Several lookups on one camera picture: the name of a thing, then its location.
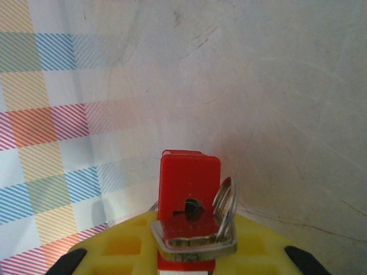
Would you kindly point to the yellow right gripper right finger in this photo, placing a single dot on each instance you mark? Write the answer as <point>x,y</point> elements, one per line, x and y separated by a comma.
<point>258,252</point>

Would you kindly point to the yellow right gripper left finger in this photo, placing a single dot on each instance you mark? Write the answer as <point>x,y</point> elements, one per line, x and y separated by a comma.
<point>123,246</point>

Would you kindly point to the red padlock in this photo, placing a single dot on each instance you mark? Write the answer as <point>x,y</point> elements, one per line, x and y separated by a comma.
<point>189,177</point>

